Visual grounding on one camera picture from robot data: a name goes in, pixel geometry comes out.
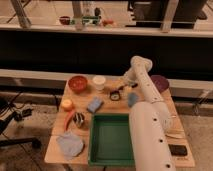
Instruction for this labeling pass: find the black handled brush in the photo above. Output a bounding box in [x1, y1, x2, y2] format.
[109, 85, 133, 101]

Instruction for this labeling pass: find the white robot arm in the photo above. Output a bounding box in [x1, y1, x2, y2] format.
[123, 56, 176, 171]

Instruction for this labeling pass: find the purple bowl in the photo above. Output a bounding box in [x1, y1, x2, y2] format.
[151, 75, 169, 93]

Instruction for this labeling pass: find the distant red bowl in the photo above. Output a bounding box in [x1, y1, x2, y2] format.
[59, 16, 70, 25]

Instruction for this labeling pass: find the white cup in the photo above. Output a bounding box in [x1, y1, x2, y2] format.
[92, 75, 106, 91]

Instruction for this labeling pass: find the blue sponge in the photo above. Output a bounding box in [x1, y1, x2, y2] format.
[87, 97, 103, 113]

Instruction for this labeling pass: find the yellow round fruit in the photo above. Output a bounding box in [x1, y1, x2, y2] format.
[61, 99, 73, 111]

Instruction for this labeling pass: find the distant green object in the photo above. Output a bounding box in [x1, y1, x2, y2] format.
[82, 16, 100, 25]

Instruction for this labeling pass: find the green plastic tray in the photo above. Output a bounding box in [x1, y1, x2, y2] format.
[88, 114, 134, 167]

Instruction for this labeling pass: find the red chili pepper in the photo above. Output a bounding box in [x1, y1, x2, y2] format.
[63, 109, 76, 131]

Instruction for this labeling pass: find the grey folded cloth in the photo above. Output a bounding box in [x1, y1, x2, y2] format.
[56, 132, 84, 160]

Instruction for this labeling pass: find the wooden table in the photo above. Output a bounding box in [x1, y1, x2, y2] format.
[45, 79, 195, 168]

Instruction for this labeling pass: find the black office chair base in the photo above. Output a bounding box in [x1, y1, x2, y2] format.
[0, 96, 42, 150]

